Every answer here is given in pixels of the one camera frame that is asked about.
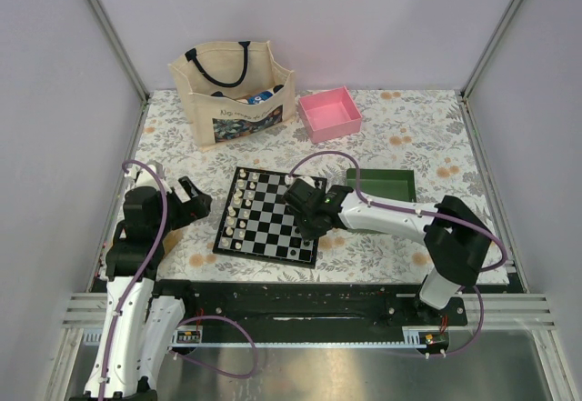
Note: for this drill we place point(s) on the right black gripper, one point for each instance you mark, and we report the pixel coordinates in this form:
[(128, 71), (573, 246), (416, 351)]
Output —
[(306, 234)]

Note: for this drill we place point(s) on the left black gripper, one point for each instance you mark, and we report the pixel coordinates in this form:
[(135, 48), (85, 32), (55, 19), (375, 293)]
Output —
[(197, 206)]

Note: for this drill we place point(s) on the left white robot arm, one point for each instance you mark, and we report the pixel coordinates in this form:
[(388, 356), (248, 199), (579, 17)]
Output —
[(142, 313)]

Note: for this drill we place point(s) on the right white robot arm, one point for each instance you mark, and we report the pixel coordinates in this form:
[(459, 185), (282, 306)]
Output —
[(456, 240)]

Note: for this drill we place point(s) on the black and white chessboard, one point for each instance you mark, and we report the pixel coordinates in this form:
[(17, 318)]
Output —
[(270, 224)]

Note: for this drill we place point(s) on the white bishop far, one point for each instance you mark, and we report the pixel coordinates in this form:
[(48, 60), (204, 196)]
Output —
[(237, 197)]

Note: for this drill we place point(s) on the green plastic tray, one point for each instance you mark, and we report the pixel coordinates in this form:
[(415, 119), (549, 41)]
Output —
[(390, 187)]

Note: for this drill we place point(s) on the pink plastic box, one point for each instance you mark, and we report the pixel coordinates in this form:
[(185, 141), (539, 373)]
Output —
[(330, 114)]

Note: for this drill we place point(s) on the blue white carton in bag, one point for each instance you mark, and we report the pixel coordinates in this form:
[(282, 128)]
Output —
[(263, 96)]

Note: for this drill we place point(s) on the cream canvas tote bag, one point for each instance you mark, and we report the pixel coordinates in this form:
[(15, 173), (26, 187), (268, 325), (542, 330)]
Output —
[(213, 81)]

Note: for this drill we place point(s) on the floral table mat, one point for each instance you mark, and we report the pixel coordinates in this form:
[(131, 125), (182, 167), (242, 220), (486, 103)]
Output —
[(418, 130)]

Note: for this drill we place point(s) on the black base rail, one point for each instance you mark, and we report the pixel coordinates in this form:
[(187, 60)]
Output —
[(304, 313)]

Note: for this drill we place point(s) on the left aluminium frame post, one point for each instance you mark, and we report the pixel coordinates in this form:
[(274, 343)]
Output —
[(111, 36)]

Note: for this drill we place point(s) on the aluminium frame post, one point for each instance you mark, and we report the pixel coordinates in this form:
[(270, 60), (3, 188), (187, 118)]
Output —
[(111, 36), (501, 29)]

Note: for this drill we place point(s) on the right aluminium frame post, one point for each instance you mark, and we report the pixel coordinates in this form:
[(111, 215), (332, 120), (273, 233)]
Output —
[(501, 29)]

